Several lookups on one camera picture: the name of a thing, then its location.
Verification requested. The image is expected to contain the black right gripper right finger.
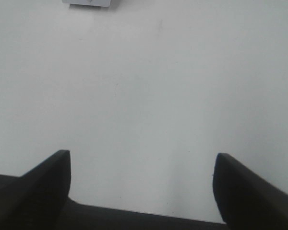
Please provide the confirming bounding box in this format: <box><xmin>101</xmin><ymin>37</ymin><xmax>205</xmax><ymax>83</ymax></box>
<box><xmin>212</xmin><ymin>153</ymin><xmax>288</xmax><ymax>230</ymax></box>

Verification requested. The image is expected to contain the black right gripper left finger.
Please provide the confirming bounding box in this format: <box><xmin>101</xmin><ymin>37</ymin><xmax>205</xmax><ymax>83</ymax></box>
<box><xmin>0</xmin><ymin>150</ymin><xmax>71</xmax><ymax>230</ymax></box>

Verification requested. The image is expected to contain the white microwave oven body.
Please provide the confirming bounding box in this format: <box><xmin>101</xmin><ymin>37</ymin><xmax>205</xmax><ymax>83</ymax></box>
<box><xmin>62</xmin><ymin>0</ymin><xmax>111</xmax><ymax>7</ymax></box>

